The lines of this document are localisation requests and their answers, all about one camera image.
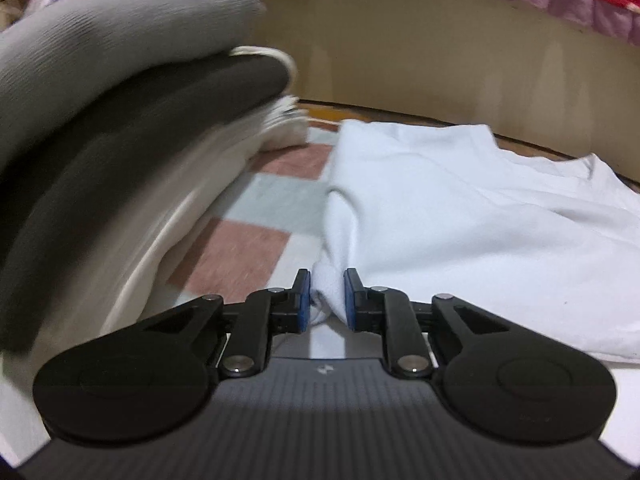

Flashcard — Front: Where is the dark grey folded garment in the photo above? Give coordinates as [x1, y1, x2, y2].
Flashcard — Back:
[0, 54, 295, 356]

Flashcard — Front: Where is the checked rug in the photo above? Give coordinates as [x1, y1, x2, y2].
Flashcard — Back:
[160, 125, 640, 461]

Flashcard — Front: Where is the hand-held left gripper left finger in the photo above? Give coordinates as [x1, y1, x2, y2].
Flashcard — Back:
[141, 268, 313, 380]

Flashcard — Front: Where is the white t-shirt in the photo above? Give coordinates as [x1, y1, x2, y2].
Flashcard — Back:
[310, 119, 640, 365]

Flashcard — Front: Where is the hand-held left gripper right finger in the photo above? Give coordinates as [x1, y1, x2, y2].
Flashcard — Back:
[343, 267, 507, 381]

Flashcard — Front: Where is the grey folded sweater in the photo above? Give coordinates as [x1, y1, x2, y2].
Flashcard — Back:
[0, 0, 268, 163]

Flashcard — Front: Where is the cream bed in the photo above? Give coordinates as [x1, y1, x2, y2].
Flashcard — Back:
[257, 0, 640, 183]

